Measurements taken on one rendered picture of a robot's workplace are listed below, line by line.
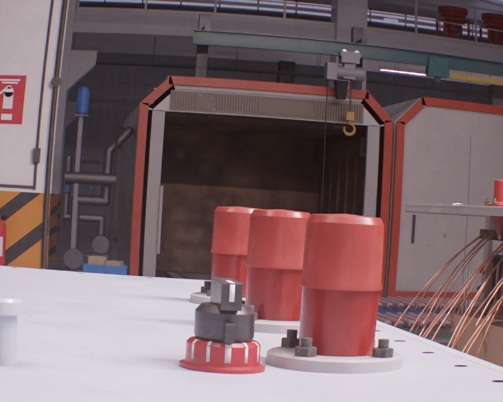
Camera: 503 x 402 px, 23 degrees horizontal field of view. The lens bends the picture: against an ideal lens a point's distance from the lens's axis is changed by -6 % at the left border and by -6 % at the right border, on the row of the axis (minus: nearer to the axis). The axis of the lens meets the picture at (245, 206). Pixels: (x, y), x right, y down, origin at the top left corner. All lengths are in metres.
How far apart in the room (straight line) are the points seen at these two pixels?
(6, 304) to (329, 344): 0.30
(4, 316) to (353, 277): 0.31
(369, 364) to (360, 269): 0.08
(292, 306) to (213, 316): 0.39
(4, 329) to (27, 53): 10.80
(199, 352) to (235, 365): 0.03
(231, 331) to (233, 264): 0.72
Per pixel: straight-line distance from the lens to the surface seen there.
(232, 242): 1.73
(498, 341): 4.02
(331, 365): 1.06
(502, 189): 4.03
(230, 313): 1.03
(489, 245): 4.58
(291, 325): 1.38
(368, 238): 1.09
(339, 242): 1.08
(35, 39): 11.74
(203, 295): 1.73
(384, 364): 1.08
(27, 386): 0.87
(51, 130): 11.61
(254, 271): 1.42
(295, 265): 1.41
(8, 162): 11.66
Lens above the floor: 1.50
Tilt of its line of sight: level
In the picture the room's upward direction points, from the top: 3 degrees clockwise
